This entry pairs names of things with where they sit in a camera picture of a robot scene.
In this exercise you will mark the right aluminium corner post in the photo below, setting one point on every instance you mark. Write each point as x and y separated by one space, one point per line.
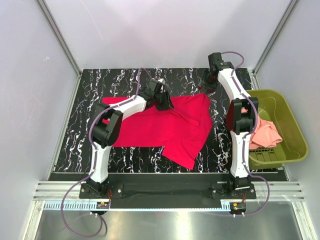
276 34

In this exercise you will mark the right small connector board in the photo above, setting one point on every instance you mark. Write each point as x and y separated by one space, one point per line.
239 206

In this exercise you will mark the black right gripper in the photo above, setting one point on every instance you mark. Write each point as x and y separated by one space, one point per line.
210 88

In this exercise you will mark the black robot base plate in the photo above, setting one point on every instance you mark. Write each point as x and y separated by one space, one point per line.
157 183

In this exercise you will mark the red t shirt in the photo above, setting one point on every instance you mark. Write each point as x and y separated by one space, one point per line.
182 131

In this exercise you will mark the pink t shirt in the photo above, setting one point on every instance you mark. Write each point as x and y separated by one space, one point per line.
265 135

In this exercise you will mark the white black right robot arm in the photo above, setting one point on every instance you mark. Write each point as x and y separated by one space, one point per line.
241 121

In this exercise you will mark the aluminium corner post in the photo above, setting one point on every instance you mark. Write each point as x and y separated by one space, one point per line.
276 34
58 35

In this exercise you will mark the left small connector board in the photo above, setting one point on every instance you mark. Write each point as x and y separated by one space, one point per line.
103 205

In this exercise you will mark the olive green plastic bin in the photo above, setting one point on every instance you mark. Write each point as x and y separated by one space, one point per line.
272 106

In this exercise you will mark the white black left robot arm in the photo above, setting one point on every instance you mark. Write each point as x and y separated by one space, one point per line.
106 125

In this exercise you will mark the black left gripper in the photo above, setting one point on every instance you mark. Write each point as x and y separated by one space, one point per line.
167 104

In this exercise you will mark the aluminium frame rail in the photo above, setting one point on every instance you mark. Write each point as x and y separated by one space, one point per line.
60 195

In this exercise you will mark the left aluminium corner post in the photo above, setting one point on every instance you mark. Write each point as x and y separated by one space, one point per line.
58 35

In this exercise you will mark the small connector board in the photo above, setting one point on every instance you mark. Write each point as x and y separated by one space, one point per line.
239 206
103 205

